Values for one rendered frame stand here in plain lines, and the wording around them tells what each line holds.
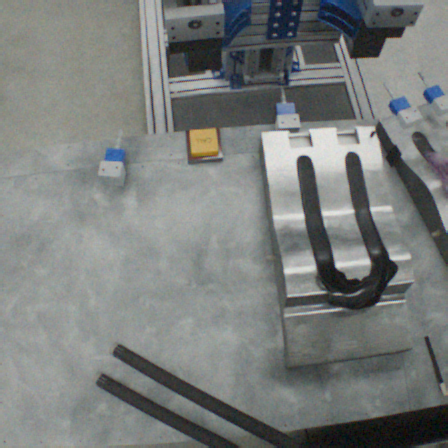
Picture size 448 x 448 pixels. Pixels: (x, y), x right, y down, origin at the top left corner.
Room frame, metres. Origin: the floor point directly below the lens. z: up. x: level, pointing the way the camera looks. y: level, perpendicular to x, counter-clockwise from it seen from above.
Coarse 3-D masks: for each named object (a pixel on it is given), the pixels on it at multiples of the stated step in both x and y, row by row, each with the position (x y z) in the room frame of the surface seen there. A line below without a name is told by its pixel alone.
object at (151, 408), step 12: (96, 384) 0.05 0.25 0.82; (108, 384) 0.05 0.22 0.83; (120, 384) 0.05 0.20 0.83; (120, 396) 0.02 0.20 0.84; (132, 396) 0.03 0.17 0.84; (144, 408) 0.00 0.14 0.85; (156, 408) 0.01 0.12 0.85; (168, 420) -0.02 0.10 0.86; (180, 420) -0.02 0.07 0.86; (192, 432) -0.04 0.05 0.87; (204, 432) -0.04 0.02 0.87; (204, 444) -0.06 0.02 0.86
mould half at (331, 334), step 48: (288, 144) 0.56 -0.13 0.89; (336, 144) 0.57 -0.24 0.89; (288, 192) 0.45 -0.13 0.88; (336, 192) 0.46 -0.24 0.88; (384, 192) 0.46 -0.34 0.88; (288, 240) 0.34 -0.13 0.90; (336, 240) 0.34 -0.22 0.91; (384, 240) 0.34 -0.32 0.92; (288, 288) 0.24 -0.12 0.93; (288, 336) 0.16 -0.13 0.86; (336, 336) 0.16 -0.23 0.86; (384, 336) 0.16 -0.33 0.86
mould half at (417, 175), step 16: (432, 112) 0.70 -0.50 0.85; (384, 128) 0.64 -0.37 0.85; (400, 128) 0.64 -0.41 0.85; (416, 128) 0.65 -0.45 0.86; (432, 128) 0.65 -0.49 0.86; (384, 144) 0.62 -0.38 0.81; (400, 144) 0.60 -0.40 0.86; (432, 144) 0.61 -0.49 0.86; (400, 160) 0.56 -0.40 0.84; (416, 160) 0.56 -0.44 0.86; (400, 176) 0.54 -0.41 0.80; (416, 176) 0.51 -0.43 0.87; (432, 176) 0.51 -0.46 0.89; (416, 192) 0.49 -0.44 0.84; (432, 192) 0.46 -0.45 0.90; (432, 208) 0.44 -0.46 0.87; (432, 224) 0.41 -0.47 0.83
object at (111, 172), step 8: (120, 136) 0.61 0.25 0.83; (120, 144) 0.59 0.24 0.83; (112, 152) 0.56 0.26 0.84; (120, 152) 0.56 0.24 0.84; (104, 160) 0.54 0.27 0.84; (112, 160) 0.54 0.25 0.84; (120, 160) 0.54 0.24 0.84; (104, 168) 0.51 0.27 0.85; (112, 168) 0.51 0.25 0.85; (120, 168) 0.51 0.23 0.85; (104, 176) 0.50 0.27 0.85; (112, 176) 0.49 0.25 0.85; (120, 176) 0.50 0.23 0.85; (104, 184) 0.50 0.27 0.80; (112, 184) 0.49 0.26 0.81; (120, 184) 0.49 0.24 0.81
